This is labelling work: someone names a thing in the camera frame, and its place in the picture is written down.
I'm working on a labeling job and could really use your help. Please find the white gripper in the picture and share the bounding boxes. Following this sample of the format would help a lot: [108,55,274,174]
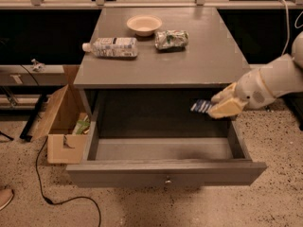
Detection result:
[207,69,275,119]

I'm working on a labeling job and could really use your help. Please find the dark blue rxbar wrapper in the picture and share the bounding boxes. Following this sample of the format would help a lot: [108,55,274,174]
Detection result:
[190,99,213,114]

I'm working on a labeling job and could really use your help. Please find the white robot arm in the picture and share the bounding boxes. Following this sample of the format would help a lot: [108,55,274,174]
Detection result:
[208,32,303,118]

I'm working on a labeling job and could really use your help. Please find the grey open top drawer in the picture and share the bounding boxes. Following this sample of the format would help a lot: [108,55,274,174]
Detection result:
[66,89,267,188]

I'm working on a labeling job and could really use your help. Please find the grey cabinet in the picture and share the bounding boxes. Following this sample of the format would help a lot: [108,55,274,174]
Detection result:
[74,7,250,112]

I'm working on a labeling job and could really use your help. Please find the white paper bowl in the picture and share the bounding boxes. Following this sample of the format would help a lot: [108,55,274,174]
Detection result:
[127,15,162,37]

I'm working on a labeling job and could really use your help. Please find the clear plastic water bottle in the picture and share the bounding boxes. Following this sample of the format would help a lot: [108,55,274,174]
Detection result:
[82,37,138,58]

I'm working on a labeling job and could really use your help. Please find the green packet in box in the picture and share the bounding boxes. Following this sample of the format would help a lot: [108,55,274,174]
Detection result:
[72,120,90,134]

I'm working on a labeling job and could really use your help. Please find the open cardboard box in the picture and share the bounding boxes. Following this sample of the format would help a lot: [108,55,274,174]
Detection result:
[31,65,93,166]

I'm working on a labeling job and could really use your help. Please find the small clear object on ledge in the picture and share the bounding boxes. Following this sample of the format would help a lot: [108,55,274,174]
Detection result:
[31,59,45,72]

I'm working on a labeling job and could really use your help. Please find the black stand leg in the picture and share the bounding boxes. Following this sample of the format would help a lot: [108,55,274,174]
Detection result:
[20,94,47,142]

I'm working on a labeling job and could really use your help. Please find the beige shoe tip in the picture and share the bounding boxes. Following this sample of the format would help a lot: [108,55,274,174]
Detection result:
[0,189,14,210]

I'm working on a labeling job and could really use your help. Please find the black floor cable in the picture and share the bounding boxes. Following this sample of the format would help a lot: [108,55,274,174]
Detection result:
[35,136,102,227]

